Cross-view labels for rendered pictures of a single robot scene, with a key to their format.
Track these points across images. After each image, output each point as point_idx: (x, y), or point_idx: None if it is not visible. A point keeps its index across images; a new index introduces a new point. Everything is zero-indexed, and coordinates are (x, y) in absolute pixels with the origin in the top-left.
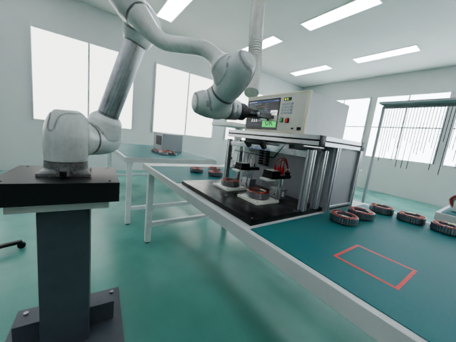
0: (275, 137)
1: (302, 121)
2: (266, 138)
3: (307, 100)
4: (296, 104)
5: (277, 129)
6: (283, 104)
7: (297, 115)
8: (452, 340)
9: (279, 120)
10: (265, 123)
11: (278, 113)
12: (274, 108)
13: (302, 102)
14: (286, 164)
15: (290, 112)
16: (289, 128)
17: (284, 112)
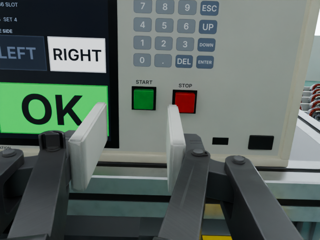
0: (146, 200)
1: (280, 107)
2: (76, 206)
3: (316, 2)
4: (237, 14)
5: (124, 148)
6: (143, 9)
7: (250, 75)
8: None
9: (128, 99)
10: (28, 115)
11: (116, 61)
12: (76, 29)
13: (278, 6)
14: (132, 221)
15: (200, 62)
16: (204, 141)
17: (161, 60)
